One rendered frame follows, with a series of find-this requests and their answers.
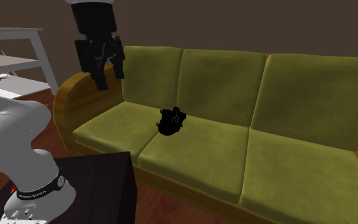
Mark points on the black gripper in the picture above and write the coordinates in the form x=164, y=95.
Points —
x=93, y=19

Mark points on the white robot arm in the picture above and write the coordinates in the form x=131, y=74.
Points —
x=9, y=130

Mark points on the white shelf unit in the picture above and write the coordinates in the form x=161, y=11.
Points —
x=20, y=85

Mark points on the black lumpy object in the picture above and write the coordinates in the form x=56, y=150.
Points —
x=170, y=123

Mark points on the olive green wooden sofa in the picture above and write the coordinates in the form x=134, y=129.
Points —
x=222, y=93

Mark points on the dark robot stand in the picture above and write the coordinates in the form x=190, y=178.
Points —
x=104, y=186

